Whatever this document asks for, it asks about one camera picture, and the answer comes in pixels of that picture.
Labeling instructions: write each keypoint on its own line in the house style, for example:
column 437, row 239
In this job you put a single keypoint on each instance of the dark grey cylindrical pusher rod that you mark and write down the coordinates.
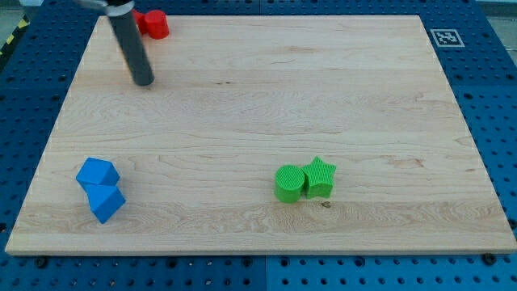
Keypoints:
column 128, row 36

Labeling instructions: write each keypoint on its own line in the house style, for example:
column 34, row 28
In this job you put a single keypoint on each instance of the silver metal rod clamp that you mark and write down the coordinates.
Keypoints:
column 111, row 8

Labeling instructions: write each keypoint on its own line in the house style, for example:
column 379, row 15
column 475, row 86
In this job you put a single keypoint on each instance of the red block behind rod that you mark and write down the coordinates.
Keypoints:
column 140, row 21

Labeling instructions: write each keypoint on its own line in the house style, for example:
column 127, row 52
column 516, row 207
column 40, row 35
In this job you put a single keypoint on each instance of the red cylinder block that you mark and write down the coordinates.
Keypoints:
column 156, row 24

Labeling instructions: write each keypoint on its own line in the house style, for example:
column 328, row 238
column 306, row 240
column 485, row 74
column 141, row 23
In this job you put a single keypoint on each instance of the light wooden board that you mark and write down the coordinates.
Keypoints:
column 235, row 98

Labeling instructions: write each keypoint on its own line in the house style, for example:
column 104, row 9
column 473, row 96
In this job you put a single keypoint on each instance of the blue cube block upper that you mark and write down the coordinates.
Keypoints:
column 98, row 172

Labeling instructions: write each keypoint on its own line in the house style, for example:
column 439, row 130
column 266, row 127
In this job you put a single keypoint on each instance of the blue cube block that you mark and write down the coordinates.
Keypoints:
column 104, row 200
column 98, row 172

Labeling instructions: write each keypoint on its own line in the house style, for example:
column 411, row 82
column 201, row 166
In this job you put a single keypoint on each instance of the blue cube block lower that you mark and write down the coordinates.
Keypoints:
column 104, row 200

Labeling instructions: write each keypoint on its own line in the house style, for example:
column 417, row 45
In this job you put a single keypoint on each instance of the green cylinder block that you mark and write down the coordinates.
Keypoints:
column 289, row 183

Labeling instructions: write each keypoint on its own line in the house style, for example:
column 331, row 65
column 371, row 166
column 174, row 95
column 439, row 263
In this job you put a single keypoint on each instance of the green star block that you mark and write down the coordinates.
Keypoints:
column 319, row 178

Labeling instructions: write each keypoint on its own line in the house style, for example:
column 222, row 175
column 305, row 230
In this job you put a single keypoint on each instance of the white fiducial marker tag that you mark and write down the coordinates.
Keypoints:
column 447, row 38

